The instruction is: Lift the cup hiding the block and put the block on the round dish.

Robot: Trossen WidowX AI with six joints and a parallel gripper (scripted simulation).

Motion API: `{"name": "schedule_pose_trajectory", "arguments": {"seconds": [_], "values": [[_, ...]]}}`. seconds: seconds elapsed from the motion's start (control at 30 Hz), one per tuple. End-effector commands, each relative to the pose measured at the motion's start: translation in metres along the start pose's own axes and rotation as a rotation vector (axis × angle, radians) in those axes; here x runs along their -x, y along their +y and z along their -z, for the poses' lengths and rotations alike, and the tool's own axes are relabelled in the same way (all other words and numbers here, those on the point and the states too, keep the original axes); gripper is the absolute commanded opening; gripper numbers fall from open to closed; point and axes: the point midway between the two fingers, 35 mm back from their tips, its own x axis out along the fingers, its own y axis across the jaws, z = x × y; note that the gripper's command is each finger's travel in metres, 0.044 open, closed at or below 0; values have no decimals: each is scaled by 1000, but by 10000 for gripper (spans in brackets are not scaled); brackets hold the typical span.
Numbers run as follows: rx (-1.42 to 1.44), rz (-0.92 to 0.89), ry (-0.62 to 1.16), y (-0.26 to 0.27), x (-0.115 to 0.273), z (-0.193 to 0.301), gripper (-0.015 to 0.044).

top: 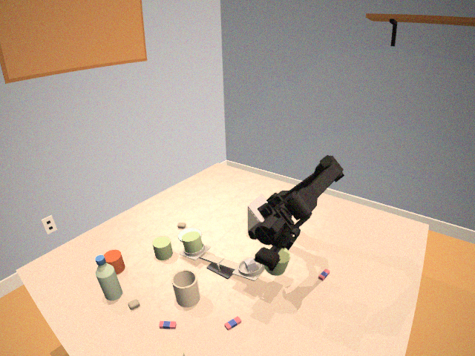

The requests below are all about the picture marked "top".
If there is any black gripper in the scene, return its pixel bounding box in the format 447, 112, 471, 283
255, 228, 301, 271

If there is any orange cylinder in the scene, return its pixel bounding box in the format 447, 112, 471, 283
104, 250, 125, 274

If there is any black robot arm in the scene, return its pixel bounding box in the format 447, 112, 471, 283
249, 155, 344, 245

